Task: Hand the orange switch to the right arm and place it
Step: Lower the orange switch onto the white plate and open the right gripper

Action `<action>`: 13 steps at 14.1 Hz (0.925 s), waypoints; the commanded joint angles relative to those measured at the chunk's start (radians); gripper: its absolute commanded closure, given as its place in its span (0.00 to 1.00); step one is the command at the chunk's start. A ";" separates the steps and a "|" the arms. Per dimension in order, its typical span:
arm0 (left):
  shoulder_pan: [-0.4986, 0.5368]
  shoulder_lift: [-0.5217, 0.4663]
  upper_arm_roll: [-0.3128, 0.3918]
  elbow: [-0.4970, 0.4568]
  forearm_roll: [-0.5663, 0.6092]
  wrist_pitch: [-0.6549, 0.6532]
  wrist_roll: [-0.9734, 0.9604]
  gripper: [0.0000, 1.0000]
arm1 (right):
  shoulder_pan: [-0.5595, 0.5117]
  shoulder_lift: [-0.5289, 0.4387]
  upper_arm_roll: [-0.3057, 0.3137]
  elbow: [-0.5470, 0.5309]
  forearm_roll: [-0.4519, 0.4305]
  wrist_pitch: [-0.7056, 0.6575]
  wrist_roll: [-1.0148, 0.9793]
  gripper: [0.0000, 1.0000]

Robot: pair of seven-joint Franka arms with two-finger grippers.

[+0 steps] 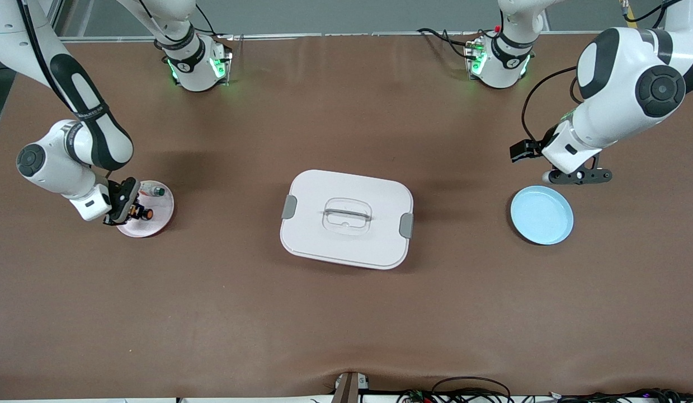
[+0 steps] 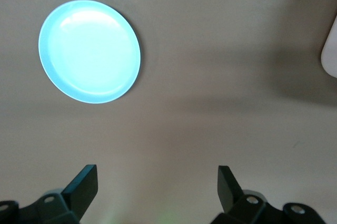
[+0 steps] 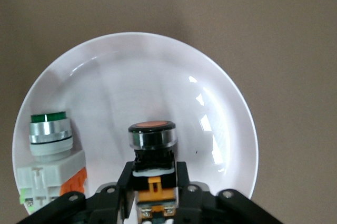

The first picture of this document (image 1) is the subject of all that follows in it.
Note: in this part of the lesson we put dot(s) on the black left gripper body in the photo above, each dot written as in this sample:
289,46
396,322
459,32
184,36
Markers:
526,149

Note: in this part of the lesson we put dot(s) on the orange push-button switch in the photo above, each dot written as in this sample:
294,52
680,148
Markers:
145,214

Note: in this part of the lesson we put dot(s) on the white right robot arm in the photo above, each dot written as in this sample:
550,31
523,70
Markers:
44,162

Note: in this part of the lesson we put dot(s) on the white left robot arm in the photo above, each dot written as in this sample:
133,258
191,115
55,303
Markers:
620,106

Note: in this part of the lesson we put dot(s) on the pink round plate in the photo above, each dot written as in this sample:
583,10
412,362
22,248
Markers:
156,224

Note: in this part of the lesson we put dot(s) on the light blue round plate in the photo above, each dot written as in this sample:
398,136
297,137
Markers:
542,215

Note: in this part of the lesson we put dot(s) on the white lidded storage box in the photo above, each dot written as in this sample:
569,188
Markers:
346,240

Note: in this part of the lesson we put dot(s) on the green push-button switch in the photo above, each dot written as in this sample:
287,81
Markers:
156,191

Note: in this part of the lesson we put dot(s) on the aluminium frame profile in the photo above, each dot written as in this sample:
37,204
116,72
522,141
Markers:
58,17

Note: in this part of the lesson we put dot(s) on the silver table edge rail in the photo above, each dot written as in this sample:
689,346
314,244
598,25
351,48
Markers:
352,36

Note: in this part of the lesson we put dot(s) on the brown camera stand post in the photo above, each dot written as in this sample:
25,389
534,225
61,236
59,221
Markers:
349,389

